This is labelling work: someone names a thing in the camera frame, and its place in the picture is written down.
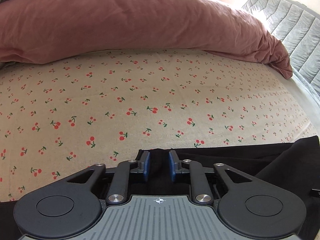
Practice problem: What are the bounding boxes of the cherry print bed sheet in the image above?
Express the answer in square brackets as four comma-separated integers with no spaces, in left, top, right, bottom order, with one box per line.
[0,49,318,203]

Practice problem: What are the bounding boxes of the black pants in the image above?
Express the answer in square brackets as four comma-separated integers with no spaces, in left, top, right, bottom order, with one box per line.
[0,135,320,240]

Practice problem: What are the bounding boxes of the pink duvet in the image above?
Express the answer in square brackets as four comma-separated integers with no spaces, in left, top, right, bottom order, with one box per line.
[0,0,293,78]

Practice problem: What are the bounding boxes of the grey quilted headboard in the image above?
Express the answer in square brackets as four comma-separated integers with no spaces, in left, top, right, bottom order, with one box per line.
[241,0,320,95]

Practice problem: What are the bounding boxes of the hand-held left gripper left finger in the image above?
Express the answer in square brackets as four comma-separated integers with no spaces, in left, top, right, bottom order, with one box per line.
[66,151,152,205]

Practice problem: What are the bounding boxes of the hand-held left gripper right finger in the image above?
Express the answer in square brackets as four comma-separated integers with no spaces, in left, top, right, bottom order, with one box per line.
[168,150,253,204]

